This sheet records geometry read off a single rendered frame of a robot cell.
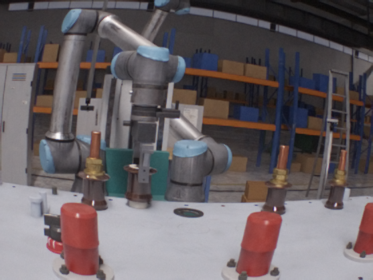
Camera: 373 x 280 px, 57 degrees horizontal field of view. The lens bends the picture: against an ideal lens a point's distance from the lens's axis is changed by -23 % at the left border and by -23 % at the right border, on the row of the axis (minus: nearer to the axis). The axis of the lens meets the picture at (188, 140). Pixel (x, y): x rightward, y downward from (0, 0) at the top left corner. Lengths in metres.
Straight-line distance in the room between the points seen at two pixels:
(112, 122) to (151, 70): 0.90
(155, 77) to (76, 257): 0.61
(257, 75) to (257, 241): 8.88
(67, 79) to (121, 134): 0.52
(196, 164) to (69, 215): 1.34
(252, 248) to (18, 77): 5.12
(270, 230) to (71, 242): 0.34
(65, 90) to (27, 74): 3.93
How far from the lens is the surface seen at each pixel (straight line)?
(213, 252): 0.90
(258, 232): 0.72
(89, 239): 0.66
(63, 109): 1.70
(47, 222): 0.79
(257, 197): 5.15
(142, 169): 1.10
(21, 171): 5.75
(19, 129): 5.66
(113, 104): 1.98
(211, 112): 9.29
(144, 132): 1.10
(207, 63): 9.14
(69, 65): 1.69
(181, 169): 1.93
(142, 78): 1.11
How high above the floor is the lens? 1.70
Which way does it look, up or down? 7 degrees down
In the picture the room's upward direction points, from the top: 6 degrees clockwise
